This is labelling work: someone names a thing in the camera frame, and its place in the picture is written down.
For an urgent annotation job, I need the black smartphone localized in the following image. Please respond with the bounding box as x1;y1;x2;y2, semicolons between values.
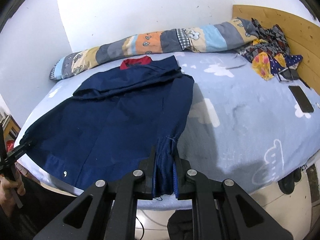
289;86;314;113

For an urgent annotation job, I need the striped patchwork rolled quilt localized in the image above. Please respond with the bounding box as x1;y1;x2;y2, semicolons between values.
49;18;258;80

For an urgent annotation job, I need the person's left hand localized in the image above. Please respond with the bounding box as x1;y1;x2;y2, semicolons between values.
1;171;25;217

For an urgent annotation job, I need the black shoe on floor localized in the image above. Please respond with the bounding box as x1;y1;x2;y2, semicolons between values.
278;167;302;194

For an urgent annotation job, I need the colourful patterned crumpled cloth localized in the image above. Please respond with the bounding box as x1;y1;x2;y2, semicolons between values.
236;18;303;82

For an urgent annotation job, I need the navy blue work jacket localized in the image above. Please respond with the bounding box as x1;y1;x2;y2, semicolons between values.
21;56;194;197

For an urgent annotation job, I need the wooden headboard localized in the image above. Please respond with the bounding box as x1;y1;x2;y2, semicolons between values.
232;4;320;93

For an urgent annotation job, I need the light blue cloud bedsheet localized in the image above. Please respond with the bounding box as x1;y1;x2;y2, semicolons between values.
16;53;319;210

